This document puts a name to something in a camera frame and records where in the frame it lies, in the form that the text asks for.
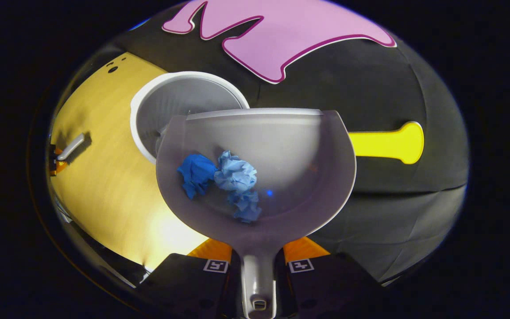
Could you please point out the grey dustpan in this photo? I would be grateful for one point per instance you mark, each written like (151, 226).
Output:
(281, 155)

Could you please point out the medium blue paper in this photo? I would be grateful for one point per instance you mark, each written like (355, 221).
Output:
(246, 206)

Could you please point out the light blue paper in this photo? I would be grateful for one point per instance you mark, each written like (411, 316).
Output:
(236, 173)

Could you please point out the yellow wooden desktop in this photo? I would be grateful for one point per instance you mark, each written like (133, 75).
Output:
(104, 190)

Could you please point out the dark blue paper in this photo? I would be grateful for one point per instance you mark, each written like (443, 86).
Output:
(197, 173)

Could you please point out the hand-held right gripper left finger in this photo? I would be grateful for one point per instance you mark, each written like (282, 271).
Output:
(184, 283)

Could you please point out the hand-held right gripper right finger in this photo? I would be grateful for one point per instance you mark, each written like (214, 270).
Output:
(326, 288)

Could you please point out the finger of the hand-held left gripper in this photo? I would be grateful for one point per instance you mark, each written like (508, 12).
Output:
(58, 167)
(53, 151)

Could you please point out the small grey broom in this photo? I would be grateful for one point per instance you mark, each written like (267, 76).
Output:
(71, 147)

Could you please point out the white ribbed garbage bin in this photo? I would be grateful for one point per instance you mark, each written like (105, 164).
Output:
(175, 102)

